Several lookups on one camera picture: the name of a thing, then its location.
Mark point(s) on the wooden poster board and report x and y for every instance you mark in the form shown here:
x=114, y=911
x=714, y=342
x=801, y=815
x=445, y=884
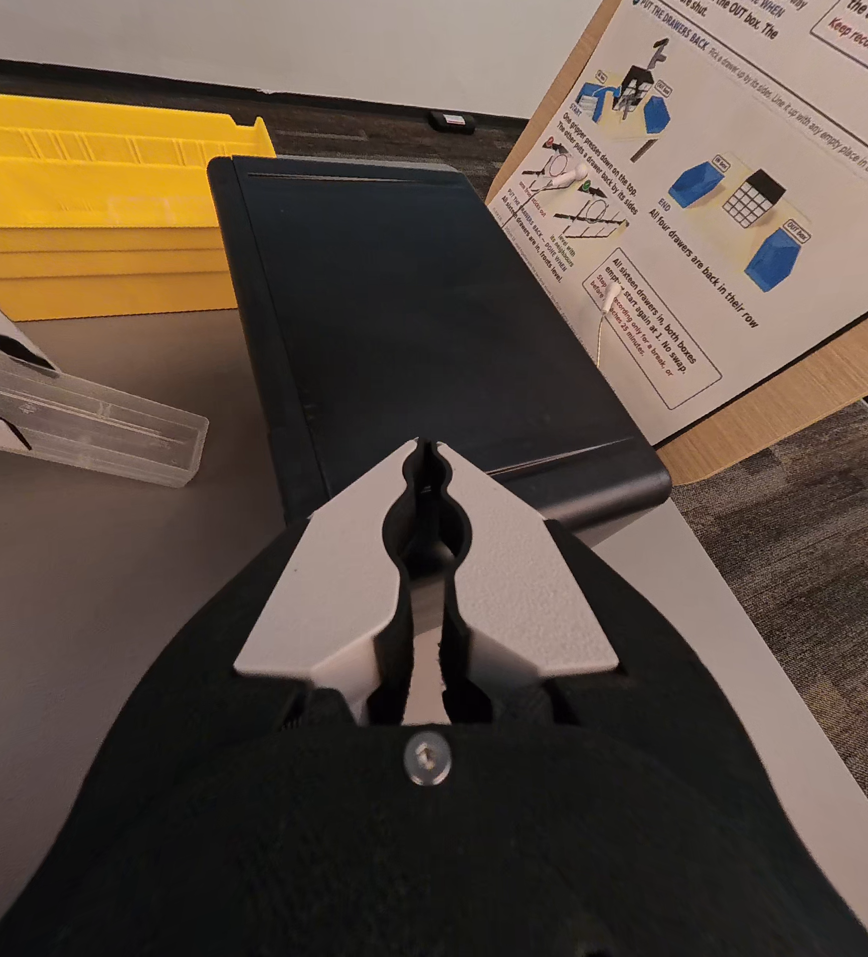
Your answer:
x=800, y=389

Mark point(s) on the yellow plastic bin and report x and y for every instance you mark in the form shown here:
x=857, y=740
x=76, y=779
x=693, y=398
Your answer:
x=90, y=224

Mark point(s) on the black drawer cabinet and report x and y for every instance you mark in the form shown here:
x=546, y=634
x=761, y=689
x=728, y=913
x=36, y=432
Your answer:
x=419, y=314

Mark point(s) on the small black floor device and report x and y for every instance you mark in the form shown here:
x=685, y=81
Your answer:
x=451, y=122

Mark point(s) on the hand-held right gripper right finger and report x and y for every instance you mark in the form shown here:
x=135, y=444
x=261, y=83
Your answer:
x=523, y=590

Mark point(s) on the white instruction poster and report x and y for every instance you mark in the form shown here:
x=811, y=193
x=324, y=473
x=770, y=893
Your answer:
x=740, y=149

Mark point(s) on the clear plastic drawer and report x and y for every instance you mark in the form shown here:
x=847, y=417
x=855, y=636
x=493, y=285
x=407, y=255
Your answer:
x=105, y=426

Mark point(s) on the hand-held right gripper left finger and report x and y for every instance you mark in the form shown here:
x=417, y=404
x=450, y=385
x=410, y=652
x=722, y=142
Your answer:
x=329, y=590

